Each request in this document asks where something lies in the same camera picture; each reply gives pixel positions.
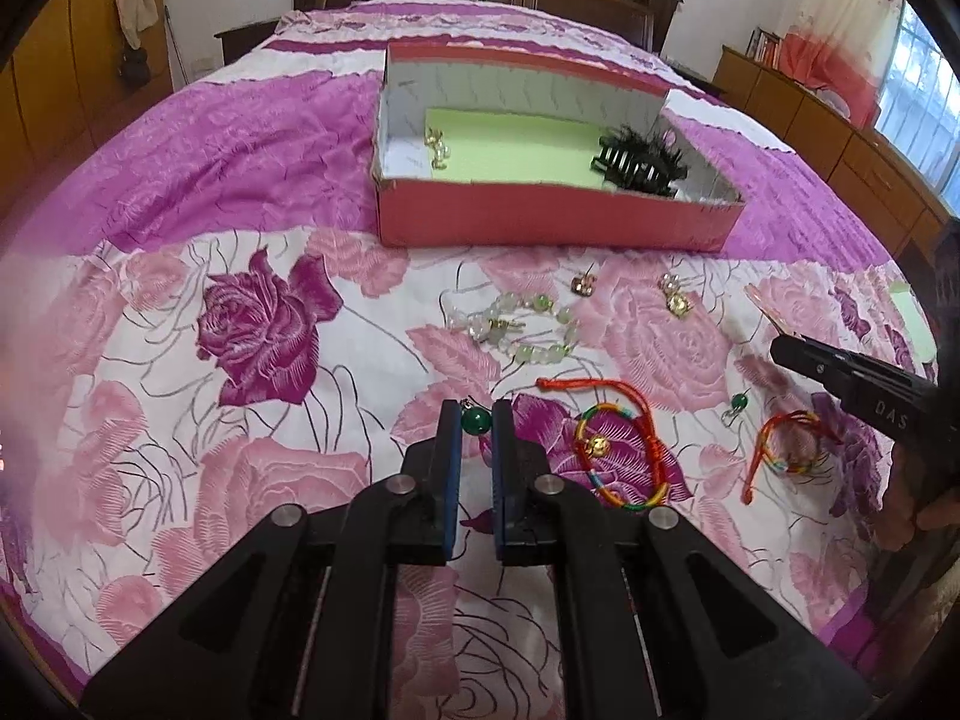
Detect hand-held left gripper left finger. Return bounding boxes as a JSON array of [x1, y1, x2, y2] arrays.
[[79, 399, 462, 720]]

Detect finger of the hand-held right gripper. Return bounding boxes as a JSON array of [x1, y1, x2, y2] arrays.
[[770, 334, 863, 400]]

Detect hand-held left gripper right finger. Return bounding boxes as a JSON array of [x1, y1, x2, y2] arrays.
[[491, 399, 875, 720]]

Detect gold pearl earrings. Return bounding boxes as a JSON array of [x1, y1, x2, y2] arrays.
[[657, 274, 695, 320]]

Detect green white bead bracelet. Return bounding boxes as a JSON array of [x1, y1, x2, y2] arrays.
[[446, 291, 582, 365]]

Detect red cardboard box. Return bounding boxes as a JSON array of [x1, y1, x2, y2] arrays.
[[371, 41, 747, 252]]

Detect person's right hand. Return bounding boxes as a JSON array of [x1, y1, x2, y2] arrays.
[[911, 493, 960, 541]]

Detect loose green paper sheet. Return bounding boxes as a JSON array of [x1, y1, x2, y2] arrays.
[[889, 279, 935, 327]]

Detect low wooden cabinet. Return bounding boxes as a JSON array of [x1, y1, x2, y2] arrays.
[[711, 45, 955, 260]]

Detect black feather hair clip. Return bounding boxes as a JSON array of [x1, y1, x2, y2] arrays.
[[591, 124, 691, 200]]

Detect window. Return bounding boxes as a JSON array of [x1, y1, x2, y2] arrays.
[[876, 0, 960, 212]]

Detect pink floral bed blanket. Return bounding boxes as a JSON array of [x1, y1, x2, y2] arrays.
[[0, 0, 940, 720]]

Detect green box liner paper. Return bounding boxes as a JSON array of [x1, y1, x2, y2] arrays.
[[421, 106, 610, 187]]

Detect cream and red curtain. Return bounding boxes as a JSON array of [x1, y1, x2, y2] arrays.
[[778, 0, 905, 128]]

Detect row of books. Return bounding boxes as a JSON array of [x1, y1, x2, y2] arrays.
[[746, 28, 786, 66]]

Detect dark wooden nightstand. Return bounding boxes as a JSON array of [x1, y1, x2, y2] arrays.
[[214, 17, 284, 67]]

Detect thin leaning rod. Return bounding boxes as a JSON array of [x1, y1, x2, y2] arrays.
[[163, 6, 187, 92]]

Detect cream hanging bag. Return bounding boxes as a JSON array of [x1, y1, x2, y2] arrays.
[[115, 0, 161, 51]]

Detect orange wooden wardrobe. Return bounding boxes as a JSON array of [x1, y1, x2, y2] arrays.
[[0, 0, 167, 192]]

